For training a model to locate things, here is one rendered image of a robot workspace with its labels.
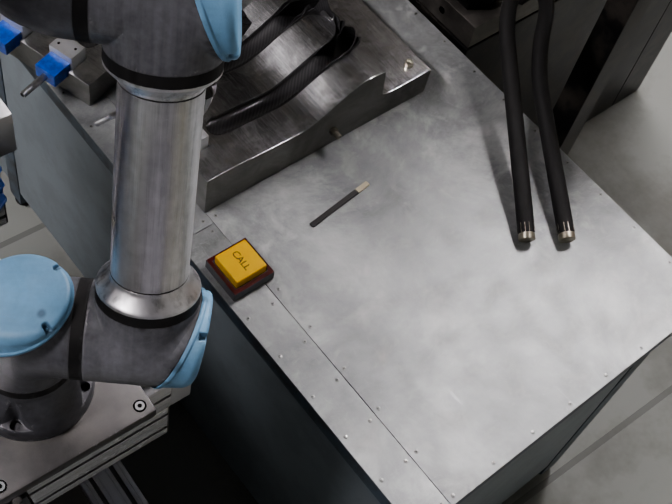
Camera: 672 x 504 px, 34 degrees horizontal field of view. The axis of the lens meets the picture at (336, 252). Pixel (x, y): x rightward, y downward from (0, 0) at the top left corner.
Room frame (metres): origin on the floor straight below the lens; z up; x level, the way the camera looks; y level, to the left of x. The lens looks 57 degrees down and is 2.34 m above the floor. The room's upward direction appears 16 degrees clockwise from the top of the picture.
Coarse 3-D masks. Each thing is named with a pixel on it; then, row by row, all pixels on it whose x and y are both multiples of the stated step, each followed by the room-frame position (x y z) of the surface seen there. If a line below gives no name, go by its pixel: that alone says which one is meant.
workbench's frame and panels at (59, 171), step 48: (0, 96) 1.42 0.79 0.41; (48, 96) 1.29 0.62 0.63; (48, 144) 1.30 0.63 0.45; (96, 144) 1.10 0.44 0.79; (48, 192) 1.32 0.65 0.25; (96, 192) 1.19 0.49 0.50; (96, 240) 1.20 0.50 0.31; (240, 336) 0.91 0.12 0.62; (192, 384) 0.98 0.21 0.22; (240, 384) 0.90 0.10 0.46; (288, 384) 0.77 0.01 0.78; (240, 432) 0.88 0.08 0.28; (288, 432) 0.82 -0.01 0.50; (576, 432) 1.10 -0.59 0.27; (288, 480) 0.80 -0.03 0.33; (336, 480) 0.74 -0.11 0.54; (528, 480) 1.04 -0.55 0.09
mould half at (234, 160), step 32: (256, 0) 1.40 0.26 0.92; (352, 0) 1.53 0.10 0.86; (288, 32) 1.35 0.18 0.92; (320, 32) 1.36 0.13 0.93; (384, 32) 1.47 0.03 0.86; (256, 64) 1.29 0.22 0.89; (288, 64) 1.29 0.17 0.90; (352, 64) 1.31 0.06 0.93; (384, 64) 1.40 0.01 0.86; (416, 64) 1.42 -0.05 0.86; (224, 96) 1.20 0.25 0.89; (256, 96) 1.22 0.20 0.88; (320, 96) 1.24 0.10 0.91; (352, 96) 1.26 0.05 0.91; (384, 96) 1.33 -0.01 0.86; (256, 128) 1.15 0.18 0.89; (288, 128) 1.17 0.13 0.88; (320, 128) 1.21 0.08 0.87; (352, 128) 1.28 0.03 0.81; (224, 160) 1.07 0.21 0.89; (256, 160) 1.10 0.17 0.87; (288, 160) 1.16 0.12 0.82; (224, 192) 1.05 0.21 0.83
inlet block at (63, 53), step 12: (60, 48) 1.20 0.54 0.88; (72, 48) 1.21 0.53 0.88; (84, 48) 1.22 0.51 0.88; (48, 60) 1.18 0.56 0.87; (60, 60) 1.19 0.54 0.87; (72, 60) 1.19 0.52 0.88; (36, 72) 1.17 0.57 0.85; (48, 72) 1.16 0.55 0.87; (60, 72) 1.17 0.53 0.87; (36, 84) 1.13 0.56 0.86; (24, 96) 1.11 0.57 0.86
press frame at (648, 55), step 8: (664, 16) 2.31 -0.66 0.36; (664, 24) 2.33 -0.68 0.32; (656, 32) 2.31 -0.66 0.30; (664, 32) 2.35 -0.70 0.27; (648, 40) 2.30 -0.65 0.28; (656, 40) 2.34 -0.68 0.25; (664, 40) 2.38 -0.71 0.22; (648, 48) 2.32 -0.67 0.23; (656, 48) 2.36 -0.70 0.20; (640, 56) 2.30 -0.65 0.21; (648, 56) 2.34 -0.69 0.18; (656, 56) 2.39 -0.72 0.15; (640, 64) 2.32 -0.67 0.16; (648, 64) 2.37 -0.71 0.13; (632, 72) 2.31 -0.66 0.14; (640, 72) 2.35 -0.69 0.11; (632, 80) 2.33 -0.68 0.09; (640, 80) 2.37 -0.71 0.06; (624, 88) 2.31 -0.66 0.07; (632, 88) 2.35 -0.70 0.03; (624, 96) 2.34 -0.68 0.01
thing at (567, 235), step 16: (544, 96) 1.42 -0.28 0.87; (544, 112) 1.38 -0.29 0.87; (544, 128) 1.36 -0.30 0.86; (544, 144) 1.33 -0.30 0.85; (544, 160) 1.31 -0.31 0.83; (560, 160) 1.30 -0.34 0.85; (560, 176) 1.27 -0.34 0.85; (560, 192) 1.24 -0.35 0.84; (560, 208) 1.21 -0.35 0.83; (560, 224) 1.18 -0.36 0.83; (560, 240) 1.16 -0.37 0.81
